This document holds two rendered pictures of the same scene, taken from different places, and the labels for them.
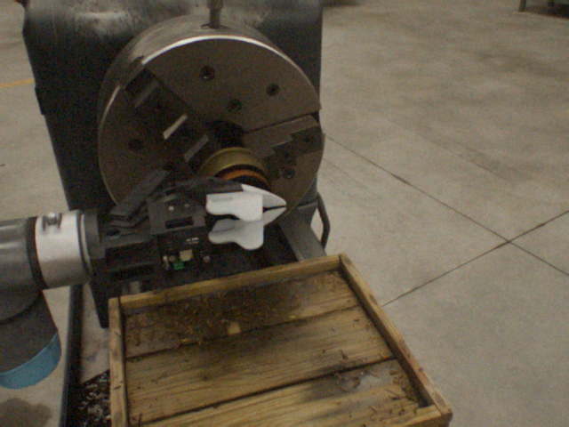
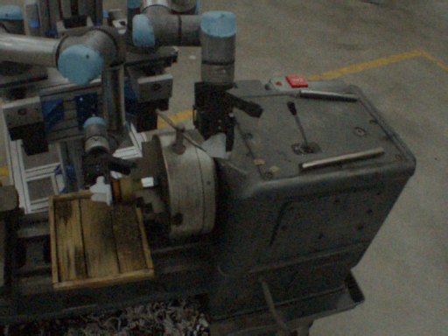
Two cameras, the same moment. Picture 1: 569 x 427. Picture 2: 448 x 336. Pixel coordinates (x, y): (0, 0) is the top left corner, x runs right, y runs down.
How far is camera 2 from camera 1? 125 cm
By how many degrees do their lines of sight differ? 64
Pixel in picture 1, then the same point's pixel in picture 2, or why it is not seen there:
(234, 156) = (127, 180)
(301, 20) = (234, 192)
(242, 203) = (101, 186)
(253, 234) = (98, 198)
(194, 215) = (88, 171)
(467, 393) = not seen: outside the picture
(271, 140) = (148, 197)
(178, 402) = (84, 211)
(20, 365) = not seen: hidden behind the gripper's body
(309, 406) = (72, 248)
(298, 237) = (185, 262)
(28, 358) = not seen: hidden behind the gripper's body
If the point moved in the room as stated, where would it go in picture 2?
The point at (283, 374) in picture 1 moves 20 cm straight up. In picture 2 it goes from (88, 241) to (81, 200)
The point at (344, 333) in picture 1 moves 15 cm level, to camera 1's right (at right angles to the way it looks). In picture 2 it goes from (105, 266) to (96, 310)
